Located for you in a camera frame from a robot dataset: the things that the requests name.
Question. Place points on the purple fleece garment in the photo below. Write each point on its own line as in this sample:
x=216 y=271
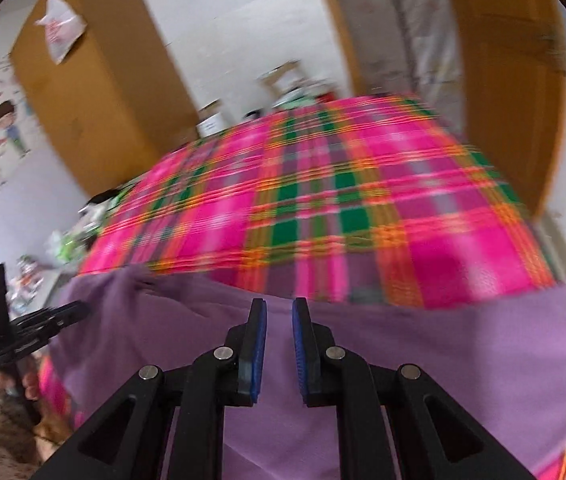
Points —
x=503 y=360

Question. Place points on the floral sleeve left forearm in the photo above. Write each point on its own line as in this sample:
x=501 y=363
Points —
x=25 y=448

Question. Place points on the brown cardboard box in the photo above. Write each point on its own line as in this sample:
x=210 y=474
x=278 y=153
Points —
x=284 y=78

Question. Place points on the person left hand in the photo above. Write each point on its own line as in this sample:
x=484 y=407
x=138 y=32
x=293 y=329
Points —
x=28 y=372

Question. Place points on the pink plaid bed sheet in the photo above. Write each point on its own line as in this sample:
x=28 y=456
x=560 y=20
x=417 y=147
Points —
x=351 y=202

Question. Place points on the wooden wardrobe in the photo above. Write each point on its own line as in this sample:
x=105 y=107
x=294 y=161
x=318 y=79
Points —
x=116 y=104

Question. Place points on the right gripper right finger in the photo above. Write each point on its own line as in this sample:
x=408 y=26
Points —
x=393 y=424

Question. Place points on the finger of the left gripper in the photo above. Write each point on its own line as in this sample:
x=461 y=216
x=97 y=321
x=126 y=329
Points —
x=48 y=322

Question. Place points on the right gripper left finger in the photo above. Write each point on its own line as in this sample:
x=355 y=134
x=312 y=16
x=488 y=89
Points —
x=168 y=424

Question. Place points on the plastic door curtain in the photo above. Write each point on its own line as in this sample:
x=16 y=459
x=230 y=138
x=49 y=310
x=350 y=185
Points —
x=410 y=46

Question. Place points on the white small box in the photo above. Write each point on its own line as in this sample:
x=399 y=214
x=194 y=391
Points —
x=213 y=119

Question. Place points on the white plastic bag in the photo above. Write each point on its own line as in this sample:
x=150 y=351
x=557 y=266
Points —
x=62 y=28

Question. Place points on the cluttered side table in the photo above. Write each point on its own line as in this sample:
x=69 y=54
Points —
x=35 y=281

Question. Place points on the wooden door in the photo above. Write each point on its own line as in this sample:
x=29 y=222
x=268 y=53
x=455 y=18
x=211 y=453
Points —
x=514 y=62

